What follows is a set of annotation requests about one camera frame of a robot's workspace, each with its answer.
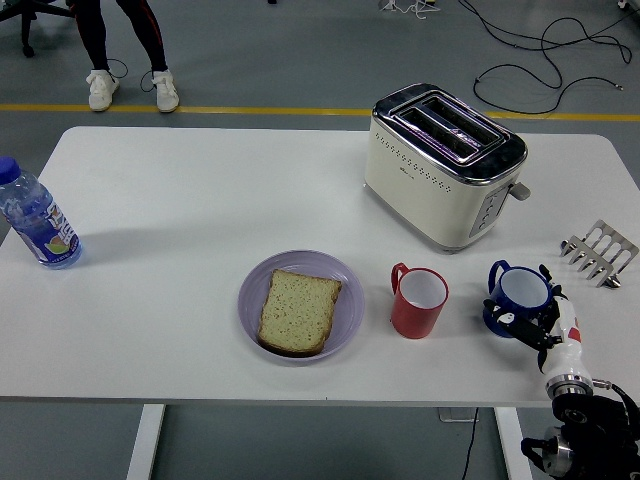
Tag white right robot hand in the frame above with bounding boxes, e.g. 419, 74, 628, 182
482, 263, 589, 384

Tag blue enamel cup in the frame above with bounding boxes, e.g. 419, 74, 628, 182
482, 259, 555, 339

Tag red enamel cup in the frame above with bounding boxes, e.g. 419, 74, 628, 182
389, 261, 450, 340

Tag slice of toast bread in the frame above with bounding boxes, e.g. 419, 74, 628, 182
256, 268, 344, 359

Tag silver metal toast rack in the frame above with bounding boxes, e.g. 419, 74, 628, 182
558, 218, 640, 290

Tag white table leg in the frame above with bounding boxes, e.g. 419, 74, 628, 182
493, 407, 534, 480
125, 403, 167, 480

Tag grey box under table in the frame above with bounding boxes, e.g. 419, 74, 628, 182
438, 407, 479, 424

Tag cream and chrome toaster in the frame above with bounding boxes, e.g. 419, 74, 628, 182
363, 82, 532, 255

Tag purple round plate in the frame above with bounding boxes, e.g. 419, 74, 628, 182
237, 249, 366, 367

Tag clear water bottle blue cap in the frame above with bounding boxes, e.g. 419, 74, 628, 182
0, 155, 84, 271

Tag person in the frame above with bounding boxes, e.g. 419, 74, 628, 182
66, 0, 180, 114

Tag black office chair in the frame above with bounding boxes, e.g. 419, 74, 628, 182
0, 0, 76, 59

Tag thin black hanging cable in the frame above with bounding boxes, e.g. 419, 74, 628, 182
458, 407, 480, 480

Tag black floor cable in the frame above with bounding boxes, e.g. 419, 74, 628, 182
457, 0, 640, 115

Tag white cables on floor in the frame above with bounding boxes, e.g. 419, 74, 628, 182
377, 0, 442, 22

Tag thin black looped cable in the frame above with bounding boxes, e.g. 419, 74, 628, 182
105, 58, 157, 94

